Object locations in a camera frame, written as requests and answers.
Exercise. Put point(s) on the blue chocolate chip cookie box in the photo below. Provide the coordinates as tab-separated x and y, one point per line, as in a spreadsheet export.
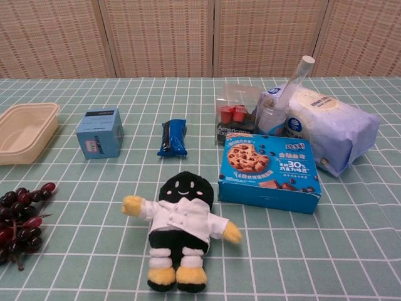
266	188

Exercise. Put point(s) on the clear glass beaker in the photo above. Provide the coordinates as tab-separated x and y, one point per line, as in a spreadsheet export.
266	124

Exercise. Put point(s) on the woven bamboo folding screen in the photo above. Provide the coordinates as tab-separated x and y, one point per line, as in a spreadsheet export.
156	37

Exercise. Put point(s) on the black plush doll white coat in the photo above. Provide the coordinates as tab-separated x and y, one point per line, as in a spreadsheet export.
185	216

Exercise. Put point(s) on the blue sandwich cookie pack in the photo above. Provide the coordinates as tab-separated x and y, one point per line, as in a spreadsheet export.
173	139

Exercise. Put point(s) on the green checked tablecloth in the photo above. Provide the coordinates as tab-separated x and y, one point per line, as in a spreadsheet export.
94	269

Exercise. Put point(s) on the clear tube white cap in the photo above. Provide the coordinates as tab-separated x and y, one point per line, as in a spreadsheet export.
295	81

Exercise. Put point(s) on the small blue tissue pack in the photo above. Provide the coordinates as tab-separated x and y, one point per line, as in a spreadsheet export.
273	91

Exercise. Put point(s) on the dark red grape bunch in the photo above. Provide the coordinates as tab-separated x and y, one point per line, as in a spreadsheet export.
18	216

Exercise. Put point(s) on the beige plastic food container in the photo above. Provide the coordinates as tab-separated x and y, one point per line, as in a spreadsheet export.
22	138

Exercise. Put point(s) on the light blue wet wipes pack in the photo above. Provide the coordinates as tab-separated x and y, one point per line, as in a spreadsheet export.
338	125

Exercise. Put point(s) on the small light blue carton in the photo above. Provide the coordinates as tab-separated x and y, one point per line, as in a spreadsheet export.
98	131

